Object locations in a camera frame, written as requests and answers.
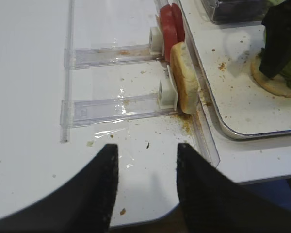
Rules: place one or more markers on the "clear rail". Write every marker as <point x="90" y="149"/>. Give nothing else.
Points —
<point x="205" y="139"/>
<point x="69" y="72"/>

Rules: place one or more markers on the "purple cabbage leaves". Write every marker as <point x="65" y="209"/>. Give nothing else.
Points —
<point x="232" y="9"/>

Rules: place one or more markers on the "left inner clear rail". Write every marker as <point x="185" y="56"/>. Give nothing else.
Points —
<point x="205" y="139"/>

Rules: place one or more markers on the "lower left clear track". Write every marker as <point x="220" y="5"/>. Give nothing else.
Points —
<point x="79" y="113"/>

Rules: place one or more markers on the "clear track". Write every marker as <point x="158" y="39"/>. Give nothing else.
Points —
<point x="88" y="58"/>
<point x="79" y="113"/>

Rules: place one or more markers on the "clear plastic container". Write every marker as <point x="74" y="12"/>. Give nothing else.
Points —
<point x="232" y="11"/>

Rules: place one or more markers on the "left outer clear rail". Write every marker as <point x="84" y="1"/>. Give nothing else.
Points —
<point x="69" y="72"/>

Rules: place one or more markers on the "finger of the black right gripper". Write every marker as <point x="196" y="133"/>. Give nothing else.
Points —
<point x="279" y="46"/>

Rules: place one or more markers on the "bottom bun slice on tray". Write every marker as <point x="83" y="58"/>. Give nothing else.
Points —
<point x="276" y="85"/>

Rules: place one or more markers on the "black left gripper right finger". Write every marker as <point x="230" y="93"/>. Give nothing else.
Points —
<point x="212" y="203"/>

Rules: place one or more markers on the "white pusher block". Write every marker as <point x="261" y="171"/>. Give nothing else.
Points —
<point x="168" y="94"/>
<point x="155" y="41"/>

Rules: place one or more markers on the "upper left clear track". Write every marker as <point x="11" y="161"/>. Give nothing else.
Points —
<point x="88" y="58"/>

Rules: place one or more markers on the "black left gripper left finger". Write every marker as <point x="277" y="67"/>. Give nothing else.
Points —
<point x="84" y="204"/>

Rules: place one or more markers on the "upper white pusher block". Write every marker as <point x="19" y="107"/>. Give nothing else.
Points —
<point x="155" y="41"/>

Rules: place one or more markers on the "metal baking tray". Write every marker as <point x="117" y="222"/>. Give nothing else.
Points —
<point x="244" y="109"/>

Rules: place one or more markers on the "lower white pusher block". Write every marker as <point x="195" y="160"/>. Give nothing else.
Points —
<point x="168" y="94"/>

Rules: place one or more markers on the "white bread slice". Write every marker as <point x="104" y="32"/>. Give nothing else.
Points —
<point x="185" y="77"/>

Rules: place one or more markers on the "red tomato slices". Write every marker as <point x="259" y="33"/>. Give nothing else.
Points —
<point x="172" y="26"/>

